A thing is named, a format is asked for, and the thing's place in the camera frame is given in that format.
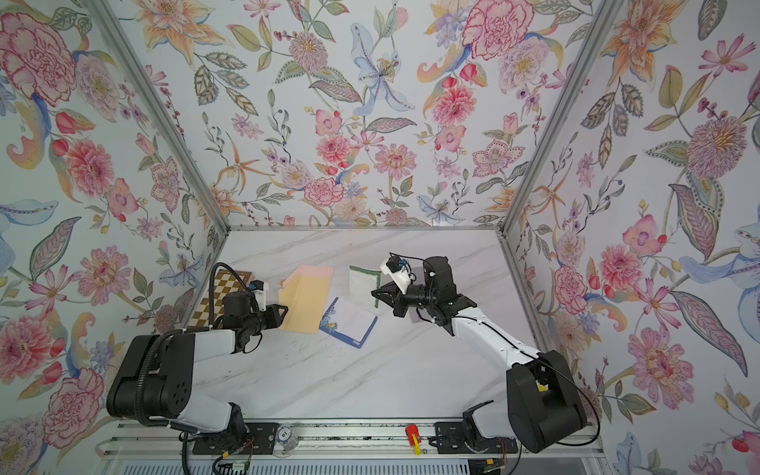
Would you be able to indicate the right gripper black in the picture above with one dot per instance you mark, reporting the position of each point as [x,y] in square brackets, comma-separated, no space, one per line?
[390,291]

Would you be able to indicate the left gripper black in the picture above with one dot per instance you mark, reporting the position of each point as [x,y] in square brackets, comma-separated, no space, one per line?
[273,315]

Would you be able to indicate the green floral letter paper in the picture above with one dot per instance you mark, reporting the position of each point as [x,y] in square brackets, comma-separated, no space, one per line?
[363,282]

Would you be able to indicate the blue floral letter paper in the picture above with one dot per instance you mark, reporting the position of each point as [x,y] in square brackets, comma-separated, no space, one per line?
[348,323]

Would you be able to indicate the grey envelope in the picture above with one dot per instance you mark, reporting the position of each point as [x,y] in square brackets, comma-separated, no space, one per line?
[416,314]

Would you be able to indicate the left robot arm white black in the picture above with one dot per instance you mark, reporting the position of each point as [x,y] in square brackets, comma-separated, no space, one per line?
[154,384]

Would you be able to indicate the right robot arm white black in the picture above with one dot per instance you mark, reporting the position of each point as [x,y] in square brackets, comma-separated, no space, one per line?
[543,405]

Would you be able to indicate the yellow envelope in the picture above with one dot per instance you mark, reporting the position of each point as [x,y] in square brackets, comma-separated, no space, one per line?
[306,298]

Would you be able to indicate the pink envelope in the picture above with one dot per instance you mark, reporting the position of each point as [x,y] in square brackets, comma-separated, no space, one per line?
[309,271]

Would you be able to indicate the wooden chessboard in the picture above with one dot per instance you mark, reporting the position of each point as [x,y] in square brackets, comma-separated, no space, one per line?
[224,283]

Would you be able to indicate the red emergency stop button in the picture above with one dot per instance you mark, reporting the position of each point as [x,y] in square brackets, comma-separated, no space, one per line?
[414,438]

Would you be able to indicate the round silver knob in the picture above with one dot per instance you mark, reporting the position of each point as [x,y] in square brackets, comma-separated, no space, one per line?
[285,439]

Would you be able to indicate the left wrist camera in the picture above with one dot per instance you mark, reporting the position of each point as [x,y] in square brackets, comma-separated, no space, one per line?
[261,300]

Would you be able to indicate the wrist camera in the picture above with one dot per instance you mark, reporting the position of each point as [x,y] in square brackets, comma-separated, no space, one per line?
[261,300]
[398,269]

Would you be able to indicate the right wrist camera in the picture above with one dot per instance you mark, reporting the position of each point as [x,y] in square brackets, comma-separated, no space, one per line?
[398,269]

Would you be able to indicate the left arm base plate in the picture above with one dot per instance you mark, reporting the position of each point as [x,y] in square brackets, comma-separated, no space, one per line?
[255,439]

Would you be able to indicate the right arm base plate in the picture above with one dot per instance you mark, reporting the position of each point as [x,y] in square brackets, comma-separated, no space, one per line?
[456,437]

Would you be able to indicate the aluminium rail frame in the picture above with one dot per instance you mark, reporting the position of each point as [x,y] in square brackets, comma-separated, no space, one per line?
[344,446]

